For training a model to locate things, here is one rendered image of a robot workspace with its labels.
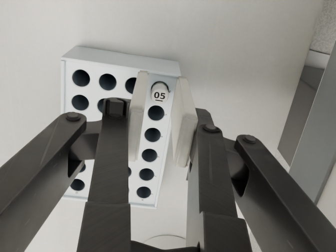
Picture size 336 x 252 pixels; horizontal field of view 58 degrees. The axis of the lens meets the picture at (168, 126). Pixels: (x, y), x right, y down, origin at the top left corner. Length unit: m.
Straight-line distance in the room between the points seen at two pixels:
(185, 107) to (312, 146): 0.08
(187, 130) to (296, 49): 0.15
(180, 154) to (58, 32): 0.15
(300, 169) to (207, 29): 0.12
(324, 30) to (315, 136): 0.96
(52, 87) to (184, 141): 0.15
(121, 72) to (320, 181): 0.14
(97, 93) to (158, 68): 0.05
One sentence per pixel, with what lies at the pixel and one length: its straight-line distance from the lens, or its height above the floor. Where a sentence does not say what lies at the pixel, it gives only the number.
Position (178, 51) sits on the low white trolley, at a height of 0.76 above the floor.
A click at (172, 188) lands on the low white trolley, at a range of 0.31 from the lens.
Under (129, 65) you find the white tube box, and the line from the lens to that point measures 0.22.
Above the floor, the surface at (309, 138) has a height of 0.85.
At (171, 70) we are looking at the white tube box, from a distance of 0.22.
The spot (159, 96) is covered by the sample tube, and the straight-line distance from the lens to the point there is 0.21.
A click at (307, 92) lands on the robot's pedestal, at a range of 0.83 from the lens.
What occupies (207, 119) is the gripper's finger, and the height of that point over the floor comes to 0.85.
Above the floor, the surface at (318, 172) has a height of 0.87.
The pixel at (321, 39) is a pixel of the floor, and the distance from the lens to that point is 1.15.
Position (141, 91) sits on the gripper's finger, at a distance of 0.17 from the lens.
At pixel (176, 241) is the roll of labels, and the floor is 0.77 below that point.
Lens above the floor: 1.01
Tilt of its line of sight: 64 degrees down
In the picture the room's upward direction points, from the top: 177 degrees clockwise
